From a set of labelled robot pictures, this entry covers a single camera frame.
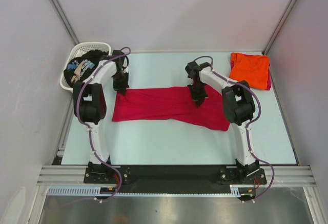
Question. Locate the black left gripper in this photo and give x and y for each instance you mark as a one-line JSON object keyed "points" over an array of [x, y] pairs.
{"points": [[122, 88]]}

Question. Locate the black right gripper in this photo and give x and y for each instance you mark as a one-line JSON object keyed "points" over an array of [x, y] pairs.
{"points": [[199, 99]]}

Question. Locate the red polo shirt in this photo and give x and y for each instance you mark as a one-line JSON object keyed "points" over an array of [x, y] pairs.
{"points": [[171, 103]]}

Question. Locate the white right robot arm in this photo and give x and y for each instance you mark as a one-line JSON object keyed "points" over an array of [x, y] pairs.
{"points": [[238, 109]]}

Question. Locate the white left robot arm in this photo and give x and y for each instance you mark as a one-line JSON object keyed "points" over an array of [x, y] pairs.
{"points": [[90, 108]]}

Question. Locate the black printed t shirt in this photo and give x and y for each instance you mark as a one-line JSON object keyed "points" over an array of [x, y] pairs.
{"points": [[80, 68]]}

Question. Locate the white plastic laundry basket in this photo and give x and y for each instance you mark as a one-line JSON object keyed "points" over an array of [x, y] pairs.
{"points": [[78, 50]]}

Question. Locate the folded orange t shirt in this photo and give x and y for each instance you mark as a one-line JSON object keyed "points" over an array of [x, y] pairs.
{"points": [[251, 70]]}

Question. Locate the aluminium frame rail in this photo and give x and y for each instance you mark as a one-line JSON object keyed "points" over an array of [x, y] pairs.
{"points": [[297, 176]]}

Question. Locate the grey slotted cable duct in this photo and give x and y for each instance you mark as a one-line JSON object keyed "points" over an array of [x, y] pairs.
{"points": [[80, 191]]}

